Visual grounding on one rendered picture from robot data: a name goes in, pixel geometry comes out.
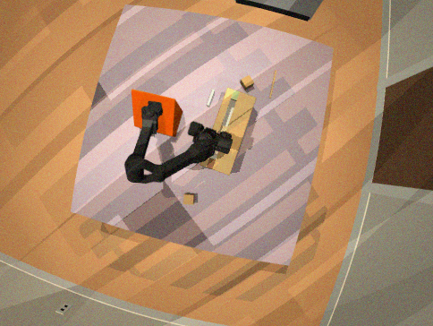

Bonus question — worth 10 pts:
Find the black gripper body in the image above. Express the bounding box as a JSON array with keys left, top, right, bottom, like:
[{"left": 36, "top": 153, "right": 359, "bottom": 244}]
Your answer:
[{"left": 188, "top": 122, "right": 232, "bottom": 139}]

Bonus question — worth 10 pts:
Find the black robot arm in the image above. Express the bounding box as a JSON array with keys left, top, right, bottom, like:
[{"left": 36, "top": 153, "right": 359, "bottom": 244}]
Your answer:
[{"left": 124, "top": 101, "right": 233, "bottom": 184}]

